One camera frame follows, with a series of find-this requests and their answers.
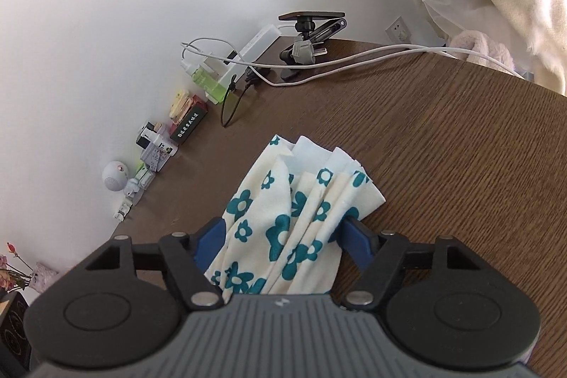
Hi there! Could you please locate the white plastic bag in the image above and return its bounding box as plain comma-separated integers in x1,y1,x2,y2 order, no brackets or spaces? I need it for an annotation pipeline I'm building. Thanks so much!
409,0,501,38

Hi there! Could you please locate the white cable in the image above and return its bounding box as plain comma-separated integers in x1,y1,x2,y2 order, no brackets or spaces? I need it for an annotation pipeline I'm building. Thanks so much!
179,36,526,89

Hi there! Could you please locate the lilac wrapped vase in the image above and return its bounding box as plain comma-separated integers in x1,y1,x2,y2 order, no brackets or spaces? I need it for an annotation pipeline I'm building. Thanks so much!
30,261,58,293

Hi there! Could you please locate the pink fluffy cloth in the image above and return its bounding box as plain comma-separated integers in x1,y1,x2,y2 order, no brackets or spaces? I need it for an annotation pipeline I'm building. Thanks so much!
449,30,515,71

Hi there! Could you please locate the dried rose bouquet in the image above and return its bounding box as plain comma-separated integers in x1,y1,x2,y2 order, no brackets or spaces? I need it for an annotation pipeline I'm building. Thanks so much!
0,242,34,291

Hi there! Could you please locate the white power strip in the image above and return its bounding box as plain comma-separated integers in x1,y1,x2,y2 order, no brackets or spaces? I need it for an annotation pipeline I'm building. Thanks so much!
201,23,282,96

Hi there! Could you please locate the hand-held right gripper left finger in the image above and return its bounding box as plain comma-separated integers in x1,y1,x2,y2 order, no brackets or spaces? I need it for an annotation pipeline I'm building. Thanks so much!
84,216,229,312

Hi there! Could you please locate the black phone holder clamp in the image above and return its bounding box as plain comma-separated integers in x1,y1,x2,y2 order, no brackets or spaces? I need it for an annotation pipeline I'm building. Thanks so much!
277,17,349,80

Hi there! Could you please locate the yellow tissue packet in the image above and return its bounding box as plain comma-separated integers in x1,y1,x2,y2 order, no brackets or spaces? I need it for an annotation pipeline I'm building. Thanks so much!
168,89,189,118

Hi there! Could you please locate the small black box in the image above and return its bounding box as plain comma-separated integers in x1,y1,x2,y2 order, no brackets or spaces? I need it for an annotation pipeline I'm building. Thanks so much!
135,125,153,149

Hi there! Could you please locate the black phone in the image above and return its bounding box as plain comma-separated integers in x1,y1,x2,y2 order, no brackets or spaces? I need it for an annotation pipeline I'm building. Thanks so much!
277,10,346,23

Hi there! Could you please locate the white charger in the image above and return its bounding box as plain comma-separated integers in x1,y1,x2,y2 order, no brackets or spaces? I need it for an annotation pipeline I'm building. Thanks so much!
194,54,231,82

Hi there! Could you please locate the white spray bottle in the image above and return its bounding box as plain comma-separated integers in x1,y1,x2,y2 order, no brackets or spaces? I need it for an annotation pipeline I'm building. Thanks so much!
152,129,178,158

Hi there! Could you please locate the black patterned box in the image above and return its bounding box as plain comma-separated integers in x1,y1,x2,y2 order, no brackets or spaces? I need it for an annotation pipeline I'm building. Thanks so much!
0,291,32,371

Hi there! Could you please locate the white round robot speaker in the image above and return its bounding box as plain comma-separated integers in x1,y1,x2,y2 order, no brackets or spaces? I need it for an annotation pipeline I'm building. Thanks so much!
101,159,145,204

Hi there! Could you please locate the cream garment with teal flowers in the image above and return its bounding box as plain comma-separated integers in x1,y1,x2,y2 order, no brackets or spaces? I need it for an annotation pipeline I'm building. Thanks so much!
203,134,386,301

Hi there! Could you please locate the green spray bottle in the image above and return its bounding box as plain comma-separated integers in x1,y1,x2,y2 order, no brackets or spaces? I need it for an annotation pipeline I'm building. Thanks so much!
181,65,227,105

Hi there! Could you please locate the grey floral tin box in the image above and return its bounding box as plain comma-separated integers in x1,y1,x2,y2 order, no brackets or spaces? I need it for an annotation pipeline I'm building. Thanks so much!
140,141,178,174

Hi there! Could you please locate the white plastic clip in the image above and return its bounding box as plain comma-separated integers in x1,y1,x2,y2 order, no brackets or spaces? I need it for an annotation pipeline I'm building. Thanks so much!
113,200,134,224

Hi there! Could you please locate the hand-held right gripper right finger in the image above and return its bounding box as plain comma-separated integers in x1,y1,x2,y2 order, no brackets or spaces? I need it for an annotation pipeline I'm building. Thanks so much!
334,216,483,312

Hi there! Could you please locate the white wall socket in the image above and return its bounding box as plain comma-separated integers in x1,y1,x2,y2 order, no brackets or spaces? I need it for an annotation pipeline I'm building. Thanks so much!
387,15,411,43

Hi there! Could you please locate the red and black box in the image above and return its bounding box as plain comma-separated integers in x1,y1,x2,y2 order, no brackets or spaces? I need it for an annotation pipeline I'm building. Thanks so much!
169,96,209,147

